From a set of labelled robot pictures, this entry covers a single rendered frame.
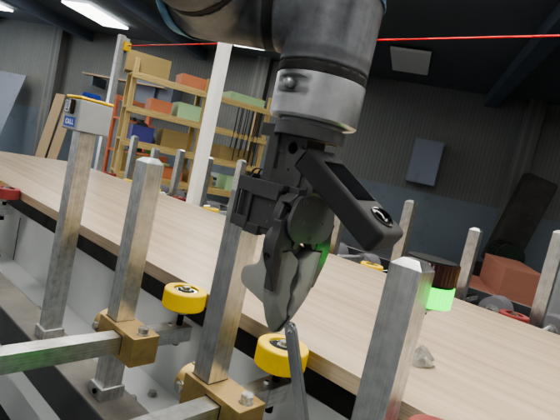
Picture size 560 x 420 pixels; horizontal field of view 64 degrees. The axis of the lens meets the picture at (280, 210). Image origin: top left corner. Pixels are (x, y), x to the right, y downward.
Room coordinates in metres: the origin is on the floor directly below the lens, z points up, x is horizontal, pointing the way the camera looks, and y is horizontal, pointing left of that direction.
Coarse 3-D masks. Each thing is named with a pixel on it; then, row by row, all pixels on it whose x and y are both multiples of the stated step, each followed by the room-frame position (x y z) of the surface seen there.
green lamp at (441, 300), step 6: (432, 288) 0.46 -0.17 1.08; (432, 294) 0.46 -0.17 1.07; (438, 294) 0.46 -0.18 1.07; (444, 294) 0.46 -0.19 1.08; (450, 294) 0.47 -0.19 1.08; (432, 300) 0.46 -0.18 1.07; (438, 300) 0.46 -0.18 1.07; (444, 300) 0.46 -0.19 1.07; (450, 300) 0.47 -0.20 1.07; (432, 306) 0.46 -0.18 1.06; (438, 306) 0.46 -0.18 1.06; (444, 306) 0.46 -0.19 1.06; (450, 306) 0.47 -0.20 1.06
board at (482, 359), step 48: (48, 192) 1.59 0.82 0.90; (96, 192) 1.85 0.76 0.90; (96, 240) 1.14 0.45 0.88; (192, 240) 1.32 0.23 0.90; (336, 288) 1.12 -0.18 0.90; (336, 336) 0.77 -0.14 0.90; (432, 336) 0.90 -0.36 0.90; (480, 336) 0.98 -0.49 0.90; (528, 336) 1.07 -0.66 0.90; (432, 384) 0.65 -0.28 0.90; (480, 384) 0.70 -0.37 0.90; (528, 384) 0.74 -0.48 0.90
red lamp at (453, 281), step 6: (432, 264) 0.46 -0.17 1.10; (438, 270) 0.46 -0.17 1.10; (444, 270) 0.46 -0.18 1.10; (450, 270) 0.46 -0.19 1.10; (456, 270) 0.47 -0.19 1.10; (438, 276) 0.46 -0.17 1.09; (444, 276) 0.46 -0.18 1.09; (450, 276) 0.46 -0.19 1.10; (456, 276) 0.47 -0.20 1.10; (432, 282) 0.46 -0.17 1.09; (438, 282) 0.46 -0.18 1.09; (444, 282) 0.46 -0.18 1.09; (450, 282) 0.46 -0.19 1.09; (456, 282) 0.47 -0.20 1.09
